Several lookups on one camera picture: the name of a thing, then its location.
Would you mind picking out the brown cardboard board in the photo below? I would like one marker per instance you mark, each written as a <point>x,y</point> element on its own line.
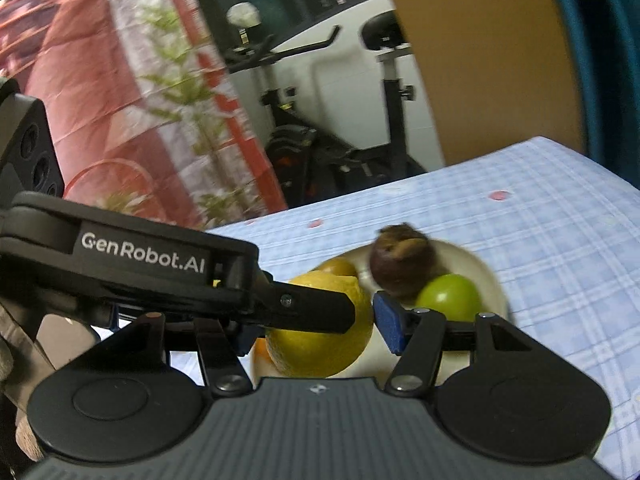
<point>490,60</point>

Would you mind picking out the green apple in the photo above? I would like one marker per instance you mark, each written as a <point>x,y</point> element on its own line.
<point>450,297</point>

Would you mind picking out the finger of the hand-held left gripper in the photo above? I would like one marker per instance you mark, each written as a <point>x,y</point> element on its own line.
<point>305,310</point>

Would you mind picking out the blue cloth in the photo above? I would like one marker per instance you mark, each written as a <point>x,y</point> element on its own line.
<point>605,60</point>

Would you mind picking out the printed wall poster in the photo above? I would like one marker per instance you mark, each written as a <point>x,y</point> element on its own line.
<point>125,85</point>

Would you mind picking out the large yellow lemon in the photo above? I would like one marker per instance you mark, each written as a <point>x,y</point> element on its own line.
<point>320,355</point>

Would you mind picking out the blue checked tablecloth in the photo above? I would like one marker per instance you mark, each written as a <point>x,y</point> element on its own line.
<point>550,240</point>

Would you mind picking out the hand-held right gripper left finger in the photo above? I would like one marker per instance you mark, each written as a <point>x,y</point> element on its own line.
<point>245,341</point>

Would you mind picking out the person's left hand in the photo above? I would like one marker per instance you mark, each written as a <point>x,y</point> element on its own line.
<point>27,360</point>

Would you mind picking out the purple mangosteen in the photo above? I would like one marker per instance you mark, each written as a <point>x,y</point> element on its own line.
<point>400,265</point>

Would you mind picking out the small yellow kumquat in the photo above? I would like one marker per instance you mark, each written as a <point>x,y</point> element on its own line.
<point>339,267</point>

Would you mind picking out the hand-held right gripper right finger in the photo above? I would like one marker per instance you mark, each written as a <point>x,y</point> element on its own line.
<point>389,322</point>

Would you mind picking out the black exercise bike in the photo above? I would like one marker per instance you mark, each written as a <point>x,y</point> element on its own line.
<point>310,160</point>

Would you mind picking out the cream round plate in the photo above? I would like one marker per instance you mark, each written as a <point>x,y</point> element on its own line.
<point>465,265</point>

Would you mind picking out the orange tangerine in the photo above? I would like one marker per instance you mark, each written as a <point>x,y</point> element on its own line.
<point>261,352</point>

